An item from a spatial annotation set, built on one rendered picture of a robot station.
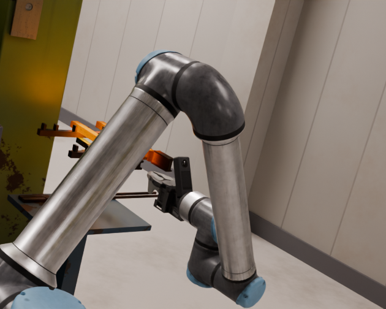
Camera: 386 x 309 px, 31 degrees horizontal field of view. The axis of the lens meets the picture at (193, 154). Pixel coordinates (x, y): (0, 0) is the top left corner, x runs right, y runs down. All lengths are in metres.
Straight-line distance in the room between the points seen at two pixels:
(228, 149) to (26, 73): 1.16
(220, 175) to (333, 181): 2.77
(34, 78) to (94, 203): 1.10
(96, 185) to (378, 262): 2.88
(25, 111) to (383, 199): 2.30
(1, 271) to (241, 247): 0.57
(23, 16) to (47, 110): 0.35
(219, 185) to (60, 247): 0.38
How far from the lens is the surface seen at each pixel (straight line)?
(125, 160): 1.47
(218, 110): 1.43
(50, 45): 2.49
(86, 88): 6.03
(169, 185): 1.95
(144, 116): 1.48
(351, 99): 4.21
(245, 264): 1.72
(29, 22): 2.43
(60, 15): 2.48
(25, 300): 1.36
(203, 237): 1.83
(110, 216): 2.39
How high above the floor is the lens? 1.52
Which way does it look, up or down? 14 degrees down
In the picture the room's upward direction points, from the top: 15 degrees clockwise
